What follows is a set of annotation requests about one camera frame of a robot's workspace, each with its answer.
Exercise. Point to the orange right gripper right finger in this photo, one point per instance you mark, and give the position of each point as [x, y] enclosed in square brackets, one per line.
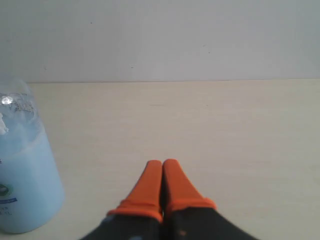
[188, 215]

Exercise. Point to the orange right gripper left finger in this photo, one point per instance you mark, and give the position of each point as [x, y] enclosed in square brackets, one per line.
[139, 216]

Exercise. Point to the blue lotion pump bottle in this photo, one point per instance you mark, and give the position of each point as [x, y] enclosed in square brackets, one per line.
[31, 190]

